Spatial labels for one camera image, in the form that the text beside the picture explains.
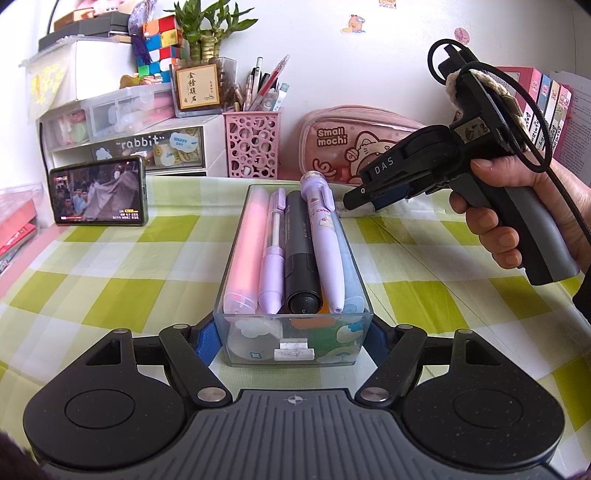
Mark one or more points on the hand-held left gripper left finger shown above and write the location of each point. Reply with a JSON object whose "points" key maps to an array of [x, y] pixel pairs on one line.
{"points": [[205, 341]]}

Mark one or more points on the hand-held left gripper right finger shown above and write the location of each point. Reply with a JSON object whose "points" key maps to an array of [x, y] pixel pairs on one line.
{"points": [[381, 341]]}

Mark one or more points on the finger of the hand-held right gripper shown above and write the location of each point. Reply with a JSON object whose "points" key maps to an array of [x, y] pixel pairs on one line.
{"points": [[392, 199], [383, 168]]}

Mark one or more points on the light blue highlighter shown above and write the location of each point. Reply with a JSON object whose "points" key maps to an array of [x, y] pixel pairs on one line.
{"points": [[351, 277]]}

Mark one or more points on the orange capped highlighter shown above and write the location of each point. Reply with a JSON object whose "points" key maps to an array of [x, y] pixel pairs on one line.
{"points": [[304, 323]]}

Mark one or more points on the purple cartoon pen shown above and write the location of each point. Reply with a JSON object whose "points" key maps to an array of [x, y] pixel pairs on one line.
{"points": [[323, 240]]}

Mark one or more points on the clear plastic box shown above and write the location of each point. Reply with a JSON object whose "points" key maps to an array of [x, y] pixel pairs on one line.
{"points": [[295, 341]]}

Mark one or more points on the pink highlighter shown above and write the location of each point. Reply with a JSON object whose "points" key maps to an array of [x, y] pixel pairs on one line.
{"points": [[244, 249]]}

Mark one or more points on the purple clear pen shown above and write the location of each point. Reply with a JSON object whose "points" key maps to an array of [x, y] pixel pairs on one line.
{"points": [[272, 258]]}

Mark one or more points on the black whiteboard marker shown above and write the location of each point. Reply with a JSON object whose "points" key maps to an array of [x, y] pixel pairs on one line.
{"points": [[300, 258]]}

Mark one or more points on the person's right hand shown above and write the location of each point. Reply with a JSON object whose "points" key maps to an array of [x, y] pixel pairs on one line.
{"points": [[563, 207]]}

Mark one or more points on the pink pencil case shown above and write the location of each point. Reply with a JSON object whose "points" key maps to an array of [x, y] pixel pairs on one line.
{"points": [[332, 138]]}

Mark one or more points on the blue spine book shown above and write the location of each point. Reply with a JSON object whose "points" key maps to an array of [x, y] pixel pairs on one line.
{"points": [[545, 92]]}

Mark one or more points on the cream spine book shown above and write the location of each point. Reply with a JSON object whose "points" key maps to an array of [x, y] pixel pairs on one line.
{"points": [[555, 99]]}

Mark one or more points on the green checked tablecloth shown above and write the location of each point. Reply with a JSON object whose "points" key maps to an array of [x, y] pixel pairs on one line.
{"points": [[138, 286]]}

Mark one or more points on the red pink spine book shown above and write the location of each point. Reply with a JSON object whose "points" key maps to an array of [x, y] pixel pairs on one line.
{"points": [[565, 104]]}

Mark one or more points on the white printed paper sheets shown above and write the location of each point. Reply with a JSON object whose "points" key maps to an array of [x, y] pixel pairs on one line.
{"points": [[581, 129]]}

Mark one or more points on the pink pen holder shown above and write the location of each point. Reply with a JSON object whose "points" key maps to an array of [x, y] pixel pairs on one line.
{"points": [[251, 145]]}

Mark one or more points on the bunch of pens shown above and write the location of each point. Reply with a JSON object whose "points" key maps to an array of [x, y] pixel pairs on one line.
{"points": [[263, 87]]}

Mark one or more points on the white desk drawer organizer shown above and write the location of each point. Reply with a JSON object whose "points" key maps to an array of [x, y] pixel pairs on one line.
{"points": [[207, 138]]}

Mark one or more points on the smartphone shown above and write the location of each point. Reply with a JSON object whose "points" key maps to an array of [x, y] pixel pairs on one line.
{"points": [[97, 191]]}

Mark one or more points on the glass vase with label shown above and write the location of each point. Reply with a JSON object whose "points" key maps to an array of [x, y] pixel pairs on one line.
{"points": [[196, 87]]}

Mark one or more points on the cartoon picture book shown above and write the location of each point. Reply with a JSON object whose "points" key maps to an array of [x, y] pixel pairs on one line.
{"points": [[9, 265]]}

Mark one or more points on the green bamboo plant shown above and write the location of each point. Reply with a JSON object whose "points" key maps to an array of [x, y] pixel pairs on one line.
{"points": [[207, 27]]}

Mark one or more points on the clear compartment box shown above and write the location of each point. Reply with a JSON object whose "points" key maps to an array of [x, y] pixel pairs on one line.
{"points": [[129, 110]]}

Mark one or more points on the small brown figurine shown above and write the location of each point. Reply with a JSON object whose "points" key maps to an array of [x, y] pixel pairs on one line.
{"points": [[138, 79]]}

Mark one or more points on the purple sachet charm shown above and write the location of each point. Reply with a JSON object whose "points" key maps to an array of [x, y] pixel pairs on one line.
{"points": [[141, 50]]}

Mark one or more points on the white storage box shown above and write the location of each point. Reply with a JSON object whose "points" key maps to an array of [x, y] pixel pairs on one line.
{"points": [[106, 69]]}

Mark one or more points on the yellow lace piece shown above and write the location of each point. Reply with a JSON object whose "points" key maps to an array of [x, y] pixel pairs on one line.
{"points": [[46, 78]]}

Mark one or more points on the pink lion toy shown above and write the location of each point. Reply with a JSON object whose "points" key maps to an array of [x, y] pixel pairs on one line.
{"points": [[108, 3]]}

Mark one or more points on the dark grey case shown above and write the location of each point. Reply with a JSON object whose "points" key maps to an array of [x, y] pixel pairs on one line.
{"points": [[92, 30]]}

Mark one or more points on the tan wooden block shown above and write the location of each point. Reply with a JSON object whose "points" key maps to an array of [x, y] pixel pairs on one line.
{"points": [[74, 18]]}

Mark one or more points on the pink round wall sticker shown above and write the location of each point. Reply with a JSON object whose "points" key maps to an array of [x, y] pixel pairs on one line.
{"points": [[461, 36]]}

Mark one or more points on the orange animal wall sticker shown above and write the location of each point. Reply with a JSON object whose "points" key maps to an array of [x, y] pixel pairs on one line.
{"points": [[353, 23]]}

